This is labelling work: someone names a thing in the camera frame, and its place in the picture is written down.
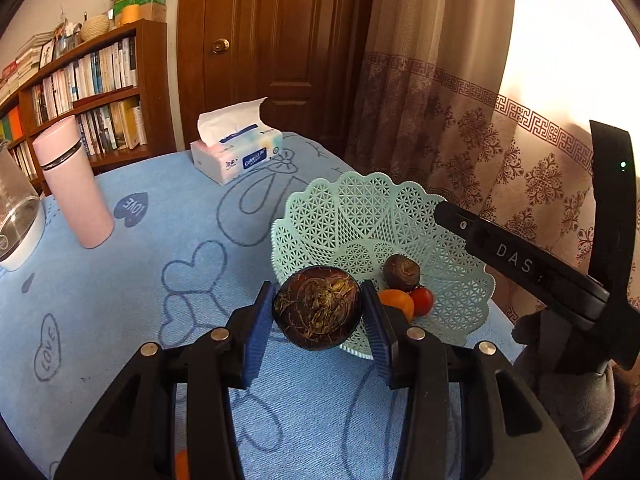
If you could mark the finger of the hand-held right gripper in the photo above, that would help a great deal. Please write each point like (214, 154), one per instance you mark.
(452, 220)

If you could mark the wooden bookshelf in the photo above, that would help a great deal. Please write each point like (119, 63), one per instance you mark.
(152, 60)

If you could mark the woven wicker basket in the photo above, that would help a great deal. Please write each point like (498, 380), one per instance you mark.
(96, 27)

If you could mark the yellow cylinder container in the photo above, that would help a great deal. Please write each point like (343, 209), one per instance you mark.
(131, 14)

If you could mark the brown wooden door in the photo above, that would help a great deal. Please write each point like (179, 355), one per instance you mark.
(280, 35)

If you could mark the pink thermos bottle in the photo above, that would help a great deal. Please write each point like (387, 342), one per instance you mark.
(75, 190)

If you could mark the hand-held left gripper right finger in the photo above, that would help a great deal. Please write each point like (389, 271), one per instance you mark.
(374, 332)

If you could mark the stack of books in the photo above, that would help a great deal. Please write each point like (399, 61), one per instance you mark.
(25, 57)

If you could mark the small orange fruit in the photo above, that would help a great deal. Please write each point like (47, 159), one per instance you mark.
(400, 304)

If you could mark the row of books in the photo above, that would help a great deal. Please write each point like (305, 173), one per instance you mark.
(110, 127)
(95, 75)

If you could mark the patterned brown curtain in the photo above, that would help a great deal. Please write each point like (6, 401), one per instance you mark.
(450, 110)

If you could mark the blue printed tablecloth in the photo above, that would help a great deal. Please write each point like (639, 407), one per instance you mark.
(125, 310)

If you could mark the red cherry tomato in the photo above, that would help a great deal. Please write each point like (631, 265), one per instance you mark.
(423, 301)

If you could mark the small dark brown fruit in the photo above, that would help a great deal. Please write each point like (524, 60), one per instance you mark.
(400, 272)

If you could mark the large dark brown round fruit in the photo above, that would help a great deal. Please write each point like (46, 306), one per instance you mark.
(315, 310)

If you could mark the mint green plastic fruit basket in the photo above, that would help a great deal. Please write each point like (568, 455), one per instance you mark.
(350, 220)

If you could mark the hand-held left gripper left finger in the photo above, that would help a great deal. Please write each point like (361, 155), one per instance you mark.
(257, 332)

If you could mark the person's right forearm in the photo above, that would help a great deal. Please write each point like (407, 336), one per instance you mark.
(575, 400)

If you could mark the small picture frame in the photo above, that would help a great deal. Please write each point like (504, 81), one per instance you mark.
(47, 54)

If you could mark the brass door knob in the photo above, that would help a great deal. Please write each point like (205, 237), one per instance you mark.
(220, 45)

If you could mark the soft tissue pack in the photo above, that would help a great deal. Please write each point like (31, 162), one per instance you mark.
(235, 160)

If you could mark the glass electric kettle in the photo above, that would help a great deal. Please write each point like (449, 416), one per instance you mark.
(20, 240)

